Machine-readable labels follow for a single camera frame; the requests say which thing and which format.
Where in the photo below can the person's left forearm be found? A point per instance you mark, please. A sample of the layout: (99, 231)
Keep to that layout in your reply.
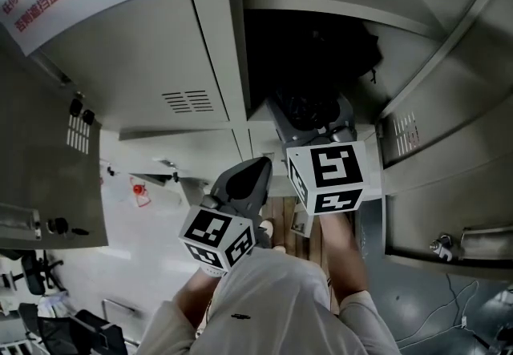
(196, 297)

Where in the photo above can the person's right white shoe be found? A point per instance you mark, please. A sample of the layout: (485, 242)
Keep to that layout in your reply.
(280, 249)

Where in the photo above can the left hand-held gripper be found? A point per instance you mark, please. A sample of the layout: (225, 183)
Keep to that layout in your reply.
(216, 237)

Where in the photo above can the black bag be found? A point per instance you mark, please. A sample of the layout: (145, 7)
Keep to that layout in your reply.
(352, 53)

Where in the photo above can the small black key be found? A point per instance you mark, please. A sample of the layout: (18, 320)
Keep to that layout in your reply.
(80, 231)

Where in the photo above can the grey metal locker cabinet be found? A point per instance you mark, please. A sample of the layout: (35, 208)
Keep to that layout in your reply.
(140, 65)

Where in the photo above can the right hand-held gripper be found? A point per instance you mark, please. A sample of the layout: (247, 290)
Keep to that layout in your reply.
(332, 169)

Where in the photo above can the person's left white shoe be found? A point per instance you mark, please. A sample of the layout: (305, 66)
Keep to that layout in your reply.
(267, 227)

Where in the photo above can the black lock knob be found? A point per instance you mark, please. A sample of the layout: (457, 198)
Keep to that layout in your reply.
(57, 226)

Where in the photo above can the wooden slat platform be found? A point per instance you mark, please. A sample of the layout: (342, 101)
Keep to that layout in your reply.
(280, 217)

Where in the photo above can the black office chair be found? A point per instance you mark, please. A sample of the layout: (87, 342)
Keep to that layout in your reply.
(34, 273)

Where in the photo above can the black key fob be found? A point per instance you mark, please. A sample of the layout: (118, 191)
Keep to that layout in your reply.
(76, 107)
(88, 117)

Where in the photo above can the silver door latch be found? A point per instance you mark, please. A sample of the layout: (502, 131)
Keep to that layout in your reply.
(441, 248)

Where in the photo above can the grey metal tube frame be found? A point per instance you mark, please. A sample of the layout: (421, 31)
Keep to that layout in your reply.
(116, 305)

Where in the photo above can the person's white shoe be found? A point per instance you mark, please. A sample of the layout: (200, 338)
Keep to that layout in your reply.
(267, 227)
(280, 249)

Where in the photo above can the person's grey trousers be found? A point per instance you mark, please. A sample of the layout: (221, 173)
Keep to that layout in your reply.
(263, 237)

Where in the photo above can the person's right forearm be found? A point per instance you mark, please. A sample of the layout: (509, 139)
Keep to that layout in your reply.
(344, 261)

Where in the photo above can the person's white shirt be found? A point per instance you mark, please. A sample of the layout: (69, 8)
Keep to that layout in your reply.
(276, 305)

